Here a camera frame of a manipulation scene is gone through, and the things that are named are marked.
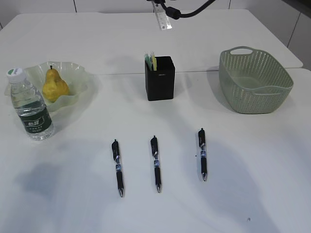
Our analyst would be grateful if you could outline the black gel pen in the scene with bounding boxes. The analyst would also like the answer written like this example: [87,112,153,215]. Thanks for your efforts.
[111,139,124,197]
[150,135,162,193]
[198,128,207,182]

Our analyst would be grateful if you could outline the yellow pen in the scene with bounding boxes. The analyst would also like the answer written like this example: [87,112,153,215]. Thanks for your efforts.
[150,51,157,71]

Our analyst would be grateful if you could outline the mint green pen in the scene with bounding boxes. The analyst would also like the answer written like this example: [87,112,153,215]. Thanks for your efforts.
[144,53,153,71]

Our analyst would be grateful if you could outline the transparent plastic ruler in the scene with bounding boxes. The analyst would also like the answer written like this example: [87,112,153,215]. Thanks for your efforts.
[152,0,173,31]

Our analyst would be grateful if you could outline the yellow pear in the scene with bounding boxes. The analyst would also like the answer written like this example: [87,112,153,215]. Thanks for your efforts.
[42,65,70,102]

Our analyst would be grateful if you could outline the clear water bottle green label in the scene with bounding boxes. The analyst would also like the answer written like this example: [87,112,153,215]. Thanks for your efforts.
[6,67,54,141]

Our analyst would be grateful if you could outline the black square pen holder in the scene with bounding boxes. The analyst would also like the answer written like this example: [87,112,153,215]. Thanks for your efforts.
[145,56,175,101]

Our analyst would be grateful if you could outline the green wavy glass plate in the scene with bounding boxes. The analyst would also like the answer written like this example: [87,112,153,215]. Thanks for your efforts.
[4,61,89,113]

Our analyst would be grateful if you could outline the green plastic woven basket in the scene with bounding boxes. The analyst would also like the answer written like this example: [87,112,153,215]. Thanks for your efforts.
[219,46,294,115]

